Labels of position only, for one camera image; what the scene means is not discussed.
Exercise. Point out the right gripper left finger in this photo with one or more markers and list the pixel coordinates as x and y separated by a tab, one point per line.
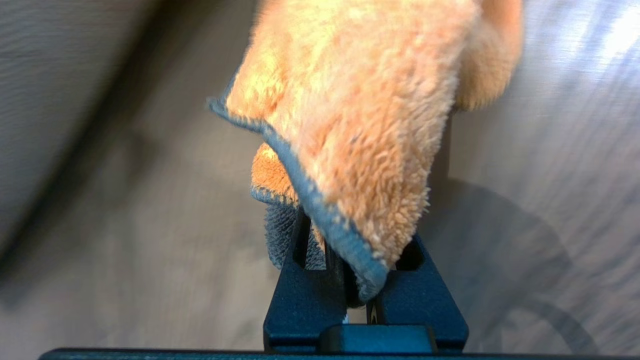
305	305

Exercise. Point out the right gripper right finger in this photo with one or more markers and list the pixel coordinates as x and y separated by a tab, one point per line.
420	305

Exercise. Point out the orange microfiber cloth blue trim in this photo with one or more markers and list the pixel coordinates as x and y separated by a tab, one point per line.
360	125

